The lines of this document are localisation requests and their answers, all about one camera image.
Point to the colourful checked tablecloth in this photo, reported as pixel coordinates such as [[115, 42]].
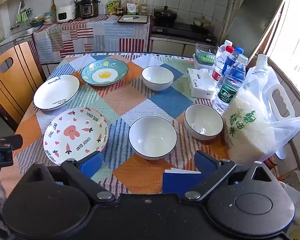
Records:
[[130, 100]]

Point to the striped patchwork cover cloth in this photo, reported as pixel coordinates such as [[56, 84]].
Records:
[[90, 37]]

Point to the black electric pressure cooker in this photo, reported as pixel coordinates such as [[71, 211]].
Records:
[[88, 7]]

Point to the black gas stove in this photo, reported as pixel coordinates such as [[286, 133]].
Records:
[[182, 31]]

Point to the white plastic basket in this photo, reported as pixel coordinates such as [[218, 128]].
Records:
[[202, 55]]

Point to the pink rabbit print plate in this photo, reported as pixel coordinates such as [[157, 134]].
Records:
[[75, 132]]

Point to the green snack packet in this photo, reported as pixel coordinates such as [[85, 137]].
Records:
[[111, 7]]

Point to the kitchen knife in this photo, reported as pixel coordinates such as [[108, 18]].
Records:
[[130, 18]]

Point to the blue label water bottle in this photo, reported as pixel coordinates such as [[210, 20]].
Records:
[[231, 61]]

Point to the white bowl dark rim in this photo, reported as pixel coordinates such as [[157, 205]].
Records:
[[157, 77], [152, 136]]

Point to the white label oil bottle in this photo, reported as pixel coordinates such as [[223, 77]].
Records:
[[131, 6]]

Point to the black-rimmed cutting board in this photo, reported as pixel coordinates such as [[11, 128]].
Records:
[[133, 20]]

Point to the wooden spatula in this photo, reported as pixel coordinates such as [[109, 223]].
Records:
[[53, 2]]

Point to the white rice cooker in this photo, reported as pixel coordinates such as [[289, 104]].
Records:
[[65, 13]]

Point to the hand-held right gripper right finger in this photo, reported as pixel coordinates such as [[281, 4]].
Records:
[[204, 163]]

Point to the black wok with lid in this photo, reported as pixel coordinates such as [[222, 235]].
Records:
[[165, 13]]

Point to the clear bag of rice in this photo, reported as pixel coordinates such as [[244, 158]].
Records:
[[250, 127]]

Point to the wooden chair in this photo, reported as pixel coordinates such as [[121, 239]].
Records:
[[12, 80]]

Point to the glass cooking pot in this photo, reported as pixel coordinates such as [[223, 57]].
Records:
[[202, 22]]

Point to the red cap water bottle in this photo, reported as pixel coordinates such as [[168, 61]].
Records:
[[218, 70]]

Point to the counter base cabinet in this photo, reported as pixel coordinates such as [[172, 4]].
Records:
[[170, 47]]

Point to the green label water bottle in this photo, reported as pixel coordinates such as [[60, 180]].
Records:
[[228, 87]]

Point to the yellow oil bottle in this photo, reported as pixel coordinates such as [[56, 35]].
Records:
[[144, 6]]

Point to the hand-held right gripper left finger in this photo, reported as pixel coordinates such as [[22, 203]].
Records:
[[91, 165]]

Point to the white tissue pack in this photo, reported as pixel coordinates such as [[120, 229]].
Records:
[[200, 82]]

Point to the teal egg print plate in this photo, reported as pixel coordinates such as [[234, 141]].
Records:
[[104, 72]]

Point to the window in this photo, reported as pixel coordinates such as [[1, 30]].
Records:
[[290, 37]]

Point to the blue small box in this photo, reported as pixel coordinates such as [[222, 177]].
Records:
[[177, 183]]

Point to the blue basin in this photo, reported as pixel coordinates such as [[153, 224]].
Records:
[[37, 23]]

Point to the white plate black rim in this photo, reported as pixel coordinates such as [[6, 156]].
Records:
[[57, 92]]

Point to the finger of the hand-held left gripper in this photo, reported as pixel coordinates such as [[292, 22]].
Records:
[[12, 141]]

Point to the dark label oil bottle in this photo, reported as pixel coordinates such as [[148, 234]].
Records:
[[120, 6]]

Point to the white plastic bag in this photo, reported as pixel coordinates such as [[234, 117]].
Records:
[[297, 200]]

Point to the clear water bottle white cap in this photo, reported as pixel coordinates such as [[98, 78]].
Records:
[[221, 51]]

